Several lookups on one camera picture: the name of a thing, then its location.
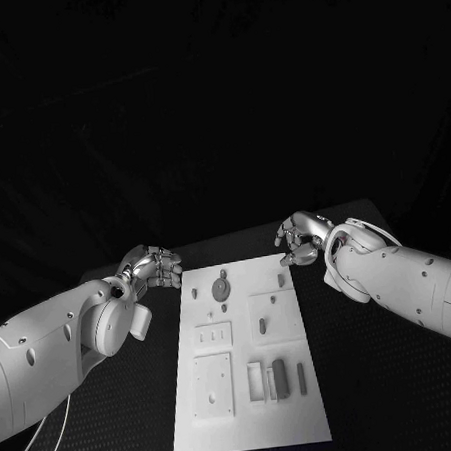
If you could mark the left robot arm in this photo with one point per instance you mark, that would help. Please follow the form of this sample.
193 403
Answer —
48 345

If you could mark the large grey cylinder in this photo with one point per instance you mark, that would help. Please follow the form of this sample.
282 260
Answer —
280 379

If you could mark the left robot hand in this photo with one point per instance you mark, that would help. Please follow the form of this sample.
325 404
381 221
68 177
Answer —
156 265

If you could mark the grey gear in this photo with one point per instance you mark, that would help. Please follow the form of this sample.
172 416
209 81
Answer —
220 289

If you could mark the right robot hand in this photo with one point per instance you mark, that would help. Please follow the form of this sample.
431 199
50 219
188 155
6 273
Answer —
305 239

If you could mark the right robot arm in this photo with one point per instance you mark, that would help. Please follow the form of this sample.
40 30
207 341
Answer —
401 278

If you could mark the white task board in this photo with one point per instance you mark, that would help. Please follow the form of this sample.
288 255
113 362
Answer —
245 359

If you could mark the grey oblong plug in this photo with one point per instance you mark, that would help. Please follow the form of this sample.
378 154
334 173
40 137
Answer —
262 326

